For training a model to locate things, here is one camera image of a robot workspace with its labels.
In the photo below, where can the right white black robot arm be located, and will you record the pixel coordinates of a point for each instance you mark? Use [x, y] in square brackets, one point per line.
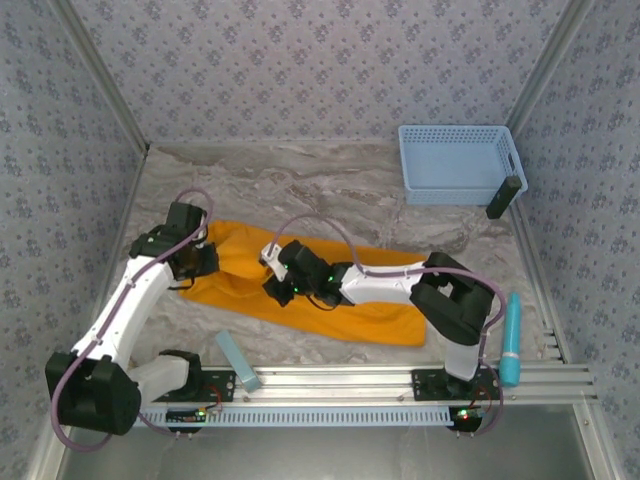
[380, 285]

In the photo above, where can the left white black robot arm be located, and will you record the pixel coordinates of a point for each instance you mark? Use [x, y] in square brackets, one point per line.
[125, 305]

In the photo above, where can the light blue flat block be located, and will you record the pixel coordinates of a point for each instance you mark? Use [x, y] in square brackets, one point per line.
[240, 365]

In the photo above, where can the aluminium rail frame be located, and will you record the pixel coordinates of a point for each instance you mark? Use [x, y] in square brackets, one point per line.
[325, 380]

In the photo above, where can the teal toy microphone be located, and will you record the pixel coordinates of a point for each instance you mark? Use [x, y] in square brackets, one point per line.
[511, 340]

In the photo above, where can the orange t-shirt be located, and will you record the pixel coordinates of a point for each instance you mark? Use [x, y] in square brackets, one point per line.
[360, 325]

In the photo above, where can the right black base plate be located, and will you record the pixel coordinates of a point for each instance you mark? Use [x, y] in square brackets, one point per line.
[425, 385]

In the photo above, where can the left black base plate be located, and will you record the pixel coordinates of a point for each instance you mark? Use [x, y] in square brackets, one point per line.
[222, 385]

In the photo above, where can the light blue plastic basket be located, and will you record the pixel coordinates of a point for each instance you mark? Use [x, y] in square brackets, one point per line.
[450, 165]

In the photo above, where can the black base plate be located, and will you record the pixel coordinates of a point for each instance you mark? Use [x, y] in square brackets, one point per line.
[222, 385]
[425, 385]

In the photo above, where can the small circuit board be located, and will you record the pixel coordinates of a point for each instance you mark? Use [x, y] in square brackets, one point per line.
[465, 415]
[185, 415]

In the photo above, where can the aluminium frame post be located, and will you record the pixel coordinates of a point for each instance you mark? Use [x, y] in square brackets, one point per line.
[104, 80]
[548, 65]

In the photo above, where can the left small circuit board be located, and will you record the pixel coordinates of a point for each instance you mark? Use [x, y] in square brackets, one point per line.
[185, 415]

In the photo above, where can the right small circuit board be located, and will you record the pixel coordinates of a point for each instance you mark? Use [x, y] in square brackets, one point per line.
[465, 415]

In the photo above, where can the black rectangular box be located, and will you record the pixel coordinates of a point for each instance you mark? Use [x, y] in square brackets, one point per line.
[502, 197]

